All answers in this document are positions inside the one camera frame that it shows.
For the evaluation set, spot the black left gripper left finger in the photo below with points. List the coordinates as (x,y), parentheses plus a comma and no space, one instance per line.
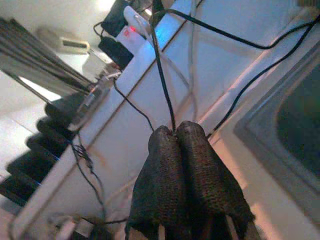
(160,187)

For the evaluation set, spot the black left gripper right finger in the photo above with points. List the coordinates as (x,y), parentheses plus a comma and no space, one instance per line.
(207,187)

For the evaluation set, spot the clear plastic plug adapter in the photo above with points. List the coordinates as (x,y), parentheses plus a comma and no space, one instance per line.
(87,107)

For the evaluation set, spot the stainless steel sink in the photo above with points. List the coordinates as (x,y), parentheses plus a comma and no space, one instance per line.
(300,125)

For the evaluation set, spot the white plug adapter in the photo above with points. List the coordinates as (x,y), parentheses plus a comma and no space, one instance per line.
(96,65)

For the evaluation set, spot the black plug-in charger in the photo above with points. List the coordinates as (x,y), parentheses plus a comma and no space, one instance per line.
(115,20)
(116,51)

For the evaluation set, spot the white power strip red light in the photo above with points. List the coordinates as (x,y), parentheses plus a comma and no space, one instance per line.
(130,40)

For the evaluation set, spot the grey slatted metal rack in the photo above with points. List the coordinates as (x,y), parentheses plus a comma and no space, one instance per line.
(37,57)

